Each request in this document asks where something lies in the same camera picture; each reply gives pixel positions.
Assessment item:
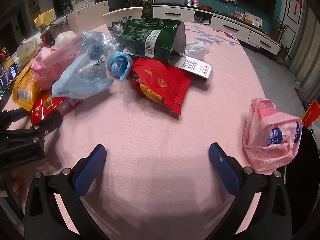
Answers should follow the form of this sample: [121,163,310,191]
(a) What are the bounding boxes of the pink red-print plastic package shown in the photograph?
[31,36,84,90]

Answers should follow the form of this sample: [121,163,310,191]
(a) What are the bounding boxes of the boxes on cabinet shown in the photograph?
[235,11,263,29]

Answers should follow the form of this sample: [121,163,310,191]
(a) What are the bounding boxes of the white plastic bag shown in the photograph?
[55,31,77,47]

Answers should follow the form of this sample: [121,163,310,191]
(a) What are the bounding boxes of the white TV cabinet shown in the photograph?
[152,4,280,55]

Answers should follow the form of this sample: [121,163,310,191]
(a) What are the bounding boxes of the yellow snack bag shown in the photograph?
[12,60,45,112]

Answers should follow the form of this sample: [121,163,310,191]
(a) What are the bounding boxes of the light blue plastic bag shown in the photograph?
[51,31,117,100]

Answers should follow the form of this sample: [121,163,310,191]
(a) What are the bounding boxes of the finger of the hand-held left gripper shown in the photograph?
[31,112,63,137]
[0,109,32,125]

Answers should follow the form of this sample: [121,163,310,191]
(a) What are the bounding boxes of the blue crumpled plastic cover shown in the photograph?
[107,51,133,80]

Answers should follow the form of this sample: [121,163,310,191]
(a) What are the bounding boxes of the green snack bag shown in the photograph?
[111,18,187,64]

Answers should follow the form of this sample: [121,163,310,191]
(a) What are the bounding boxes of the person's left hand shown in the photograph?
[11,168,22,196]

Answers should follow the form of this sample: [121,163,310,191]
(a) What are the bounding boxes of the red paper bag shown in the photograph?
[300,99,320,127]

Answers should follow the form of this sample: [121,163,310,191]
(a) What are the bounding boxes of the red box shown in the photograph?
[31,92,83,127]

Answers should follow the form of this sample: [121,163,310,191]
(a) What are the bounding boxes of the white cardboard box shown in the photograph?
[66,1,110,34]

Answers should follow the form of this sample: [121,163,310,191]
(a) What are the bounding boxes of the red snack bag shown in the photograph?
[129,58,192,115]

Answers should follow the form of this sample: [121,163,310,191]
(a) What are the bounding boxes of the phone with lit screen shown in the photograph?
[0,62,19,92]

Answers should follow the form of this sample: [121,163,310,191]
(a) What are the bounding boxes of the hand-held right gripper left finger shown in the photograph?
[24,144,108,240]

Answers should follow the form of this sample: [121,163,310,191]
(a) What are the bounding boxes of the pink floral tablecloth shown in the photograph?
[0,21,300,240]

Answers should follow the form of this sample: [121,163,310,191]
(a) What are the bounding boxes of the yellow cloth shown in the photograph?
[34,8,54,28]

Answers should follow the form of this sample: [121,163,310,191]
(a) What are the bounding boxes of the plant in wire basket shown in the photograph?
[126,0,153,8]

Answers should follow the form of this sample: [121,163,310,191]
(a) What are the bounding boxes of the black round waste bin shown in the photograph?
[285,126,320,240]

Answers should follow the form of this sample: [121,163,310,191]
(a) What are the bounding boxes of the white barcode box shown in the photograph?
[172,55,213,80]

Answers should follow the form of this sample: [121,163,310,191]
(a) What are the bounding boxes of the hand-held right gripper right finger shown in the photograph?
[209,142,293,240]

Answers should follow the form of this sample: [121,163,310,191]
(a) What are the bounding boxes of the small potted plant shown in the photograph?
[276,44,292,64]

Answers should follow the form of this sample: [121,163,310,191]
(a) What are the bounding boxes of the pink tissue pack bag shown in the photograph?
[242,98,303,172]

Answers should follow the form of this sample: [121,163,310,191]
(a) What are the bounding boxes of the white plastic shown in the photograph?
[185,41,213,60]

